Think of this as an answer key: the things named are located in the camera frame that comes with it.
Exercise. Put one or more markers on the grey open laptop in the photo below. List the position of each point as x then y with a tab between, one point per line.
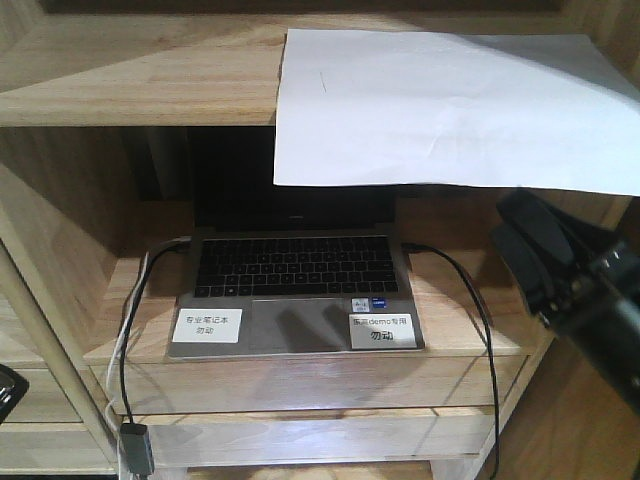
277	270

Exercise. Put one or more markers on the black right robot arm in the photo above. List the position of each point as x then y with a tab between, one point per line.
617	363

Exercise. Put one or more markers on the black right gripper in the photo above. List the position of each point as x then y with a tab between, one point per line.
597	303

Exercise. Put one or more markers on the wooden shelf unit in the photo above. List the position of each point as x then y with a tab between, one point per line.
74	74

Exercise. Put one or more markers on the black stapler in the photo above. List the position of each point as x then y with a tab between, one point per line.
13	388

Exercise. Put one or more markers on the grey usb hub adapter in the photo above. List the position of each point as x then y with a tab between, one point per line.
137	448

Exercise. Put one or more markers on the white paper sheet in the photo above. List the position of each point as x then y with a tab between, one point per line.
378	108

